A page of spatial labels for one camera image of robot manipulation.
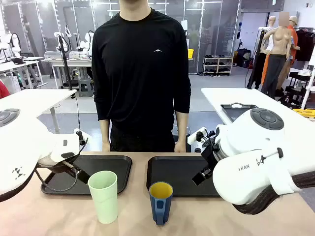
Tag rack of dark clothes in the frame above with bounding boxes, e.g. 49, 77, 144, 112
294, 27, 315, 62

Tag black tray with handles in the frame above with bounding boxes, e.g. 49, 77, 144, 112
220, 102, 259, 123

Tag grey plastic step stool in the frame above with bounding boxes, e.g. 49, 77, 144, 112
78, 80, 95, 98

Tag black plastic serving tray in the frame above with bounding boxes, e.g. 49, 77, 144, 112
146, 155, 222, 198
40, 154, 133, 196

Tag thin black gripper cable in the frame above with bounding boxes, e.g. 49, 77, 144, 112
34, 165, 82, 193

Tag person's left hand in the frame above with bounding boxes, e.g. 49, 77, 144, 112
174, 141, 187, 153

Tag yellow flat item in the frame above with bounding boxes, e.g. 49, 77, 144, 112
292, 109, 315, 121

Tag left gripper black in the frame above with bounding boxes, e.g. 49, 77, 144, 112
61, 159, 91, 184

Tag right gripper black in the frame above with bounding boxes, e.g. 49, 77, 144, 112
191, 139, 220, 186

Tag white background workbench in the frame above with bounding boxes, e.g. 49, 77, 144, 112
41, 50, 93, 89

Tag mannequin in orange clothes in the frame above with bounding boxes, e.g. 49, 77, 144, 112
288, 15, 301, 65

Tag white side table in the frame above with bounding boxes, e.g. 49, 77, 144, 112
201, 88, 315, 158
0, 88, 77, 135

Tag person in black shirt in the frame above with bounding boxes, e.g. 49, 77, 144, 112
91, 0, 192, 152

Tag tall light green cup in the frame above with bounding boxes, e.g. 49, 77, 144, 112
88, 170, 119, 225

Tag red fabric item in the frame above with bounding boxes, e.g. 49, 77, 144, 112
0, 79, 10, 99

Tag beige mannequin grey trousers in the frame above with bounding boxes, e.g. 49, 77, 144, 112
260, 11, 295, 97

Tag blue mug yellow inside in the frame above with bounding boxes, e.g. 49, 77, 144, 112
149, 181, 174, 226

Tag white shoe rack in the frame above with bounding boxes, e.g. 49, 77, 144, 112
203, 56, 234, 77

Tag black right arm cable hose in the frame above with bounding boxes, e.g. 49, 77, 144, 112
232, 171, 315, 216

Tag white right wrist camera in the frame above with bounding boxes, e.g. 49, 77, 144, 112
187, 127, 209, 145

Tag person's right forearm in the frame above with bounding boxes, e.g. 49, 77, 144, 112
99, 119, 112, 146

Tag person's left forearm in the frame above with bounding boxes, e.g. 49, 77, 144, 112
175, 112, 190, 145

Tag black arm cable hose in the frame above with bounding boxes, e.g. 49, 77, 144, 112
0, 169, 35, 203
232, 171, 315, 216

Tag white background desk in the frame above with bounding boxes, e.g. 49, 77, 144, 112
0, 57, 44, 89

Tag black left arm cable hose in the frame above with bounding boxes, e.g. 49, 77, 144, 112
0, 169, 35, 203

